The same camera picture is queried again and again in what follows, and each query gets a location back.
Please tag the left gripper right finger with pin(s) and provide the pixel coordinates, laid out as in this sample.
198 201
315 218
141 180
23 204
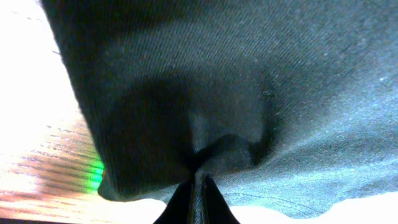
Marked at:
213 207

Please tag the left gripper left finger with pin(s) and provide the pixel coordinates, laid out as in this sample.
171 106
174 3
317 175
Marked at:
179 209

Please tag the black t-shirt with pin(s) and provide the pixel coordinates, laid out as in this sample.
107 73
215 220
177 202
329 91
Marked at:
287 104

